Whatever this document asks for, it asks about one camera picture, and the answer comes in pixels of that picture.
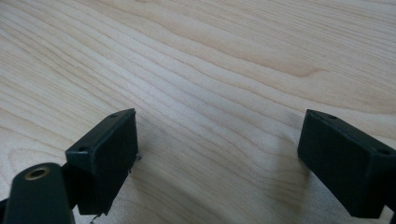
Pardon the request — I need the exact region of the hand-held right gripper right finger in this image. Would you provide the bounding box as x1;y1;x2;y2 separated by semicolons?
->
296;108;396;219

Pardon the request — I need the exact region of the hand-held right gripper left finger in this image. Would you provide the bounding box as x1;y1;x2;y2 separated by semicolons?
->
64;107;139;217

